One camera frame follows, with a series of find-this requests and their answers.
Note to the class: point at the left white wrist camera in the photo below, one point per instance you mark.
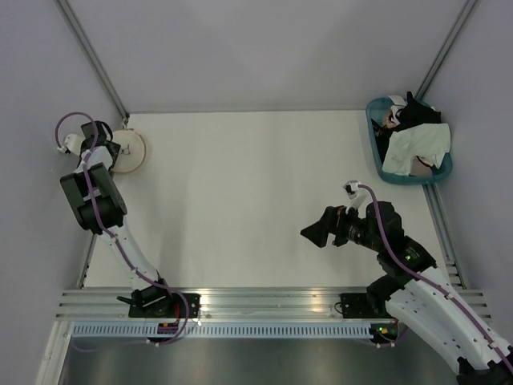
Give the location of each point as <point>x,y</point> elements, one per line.
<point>71,145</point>

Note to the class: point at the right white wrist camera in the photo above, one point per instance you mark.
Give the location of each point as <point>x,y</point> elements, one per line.
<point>357,195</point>

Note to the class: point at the blue plastic basket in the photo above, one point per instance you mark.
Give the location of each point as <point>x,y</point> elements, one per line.
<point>376,109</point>

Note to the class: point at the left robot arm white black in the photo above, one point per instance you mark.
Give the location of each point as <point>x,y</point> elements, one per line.
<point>99,208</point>

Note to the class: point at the front aluminium rail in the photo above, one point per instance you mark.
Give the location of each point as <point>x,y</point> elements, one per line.
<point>216,305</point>

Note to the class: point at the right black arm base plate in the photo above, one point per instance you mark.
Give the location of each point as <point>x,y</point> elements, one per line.
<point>356,306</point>

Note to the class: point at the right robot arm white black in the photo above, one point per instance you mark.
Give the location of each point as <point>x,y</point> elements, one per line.
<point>414,291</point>

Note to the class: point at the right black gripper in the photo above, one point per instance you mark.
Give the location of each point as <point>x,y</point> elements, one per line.
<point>332,221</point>

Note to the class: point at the round white mesh laundry bag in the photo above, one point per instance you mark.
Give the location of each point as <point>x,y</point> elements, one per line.
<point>132,152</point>

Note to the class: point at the right aluminium frame post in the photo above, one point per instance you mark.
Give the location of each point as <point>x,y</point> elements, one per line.
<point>463,17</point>

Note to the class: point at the pale green cloth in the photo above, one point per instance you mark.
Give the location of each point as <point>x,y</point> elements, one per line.
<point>428,141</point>

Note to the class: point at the aluminium frame post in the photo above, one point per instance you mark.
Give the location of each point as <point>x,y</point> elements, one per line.
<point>463,17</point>
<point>78,32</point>

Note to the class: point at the black garment in basket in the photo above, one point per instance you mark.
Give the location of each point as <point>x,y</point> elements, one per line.
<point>402,114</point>

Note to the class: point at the left aluminium frame post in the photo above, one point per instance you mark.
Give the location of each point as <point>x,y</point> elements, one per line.
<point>78,32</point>

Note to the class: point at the beige garment in basket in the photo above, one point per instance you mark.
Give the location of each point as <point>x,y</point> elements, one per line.
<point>421,168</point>

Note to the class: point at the white slotted cable duct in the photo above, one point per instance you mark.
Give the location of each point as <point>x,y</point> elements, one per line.
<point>225,330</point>

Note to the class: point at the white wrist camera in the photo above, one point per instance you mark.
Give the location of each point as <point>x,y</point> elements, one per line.
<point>357,195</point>
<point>71,145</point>

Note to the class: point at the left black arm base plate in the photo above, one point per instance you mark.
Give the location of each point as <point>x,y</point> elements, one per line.
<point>164,309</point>

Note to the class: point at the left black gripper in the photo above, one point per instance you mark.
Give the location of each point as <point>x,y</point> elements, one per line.
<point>116,150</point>

